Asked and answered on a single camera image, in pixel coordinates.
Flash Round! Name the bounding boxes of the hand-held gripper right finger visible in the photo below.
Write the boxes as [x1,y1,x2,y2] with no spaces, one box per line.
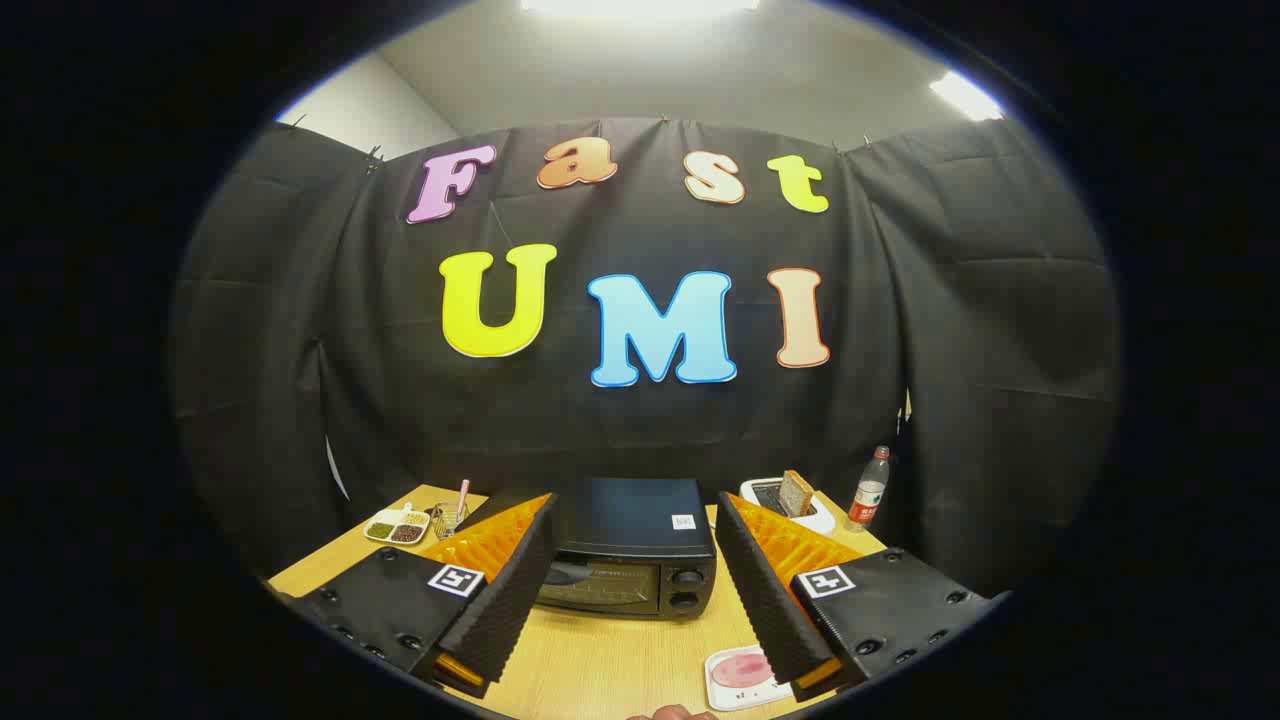
[714,491,1002,703]

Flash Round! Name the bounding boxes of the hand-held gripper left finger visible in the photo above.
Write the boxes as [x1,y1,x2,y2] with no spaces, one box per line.
[290,492,562,699]

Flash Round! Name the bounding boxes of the pink ham slice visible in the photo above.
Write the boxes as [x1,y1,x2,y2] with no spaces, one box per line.
[711,652,773,689]

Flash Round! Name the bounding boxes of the white cherry print plate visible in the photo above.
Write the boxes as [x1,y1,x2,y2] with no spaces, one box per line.
[705,645,796,712]

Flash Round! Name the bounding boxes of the black toaster oven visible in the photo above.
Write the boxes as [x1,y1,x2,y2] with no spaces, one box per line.
[535,477,718,619]

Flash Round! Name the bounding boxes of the white bread toaster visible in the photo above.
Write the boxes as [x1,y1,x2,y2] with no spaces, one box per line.
[740,478,836,536]

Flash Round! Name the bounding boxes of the divided dish of beans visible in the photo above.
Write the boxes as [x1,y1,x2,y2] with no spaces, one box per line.
[364,507,431,546]

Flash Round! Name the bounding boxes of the red label water bottle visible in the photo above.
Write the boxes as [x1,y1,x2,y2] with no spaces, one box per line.
[848,446,891,531]

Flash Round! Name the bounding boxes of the ceiling light panel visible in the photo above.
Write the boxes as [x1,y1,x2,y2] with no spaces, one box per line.
[930,70,1004,122]
[520,0,761,16]

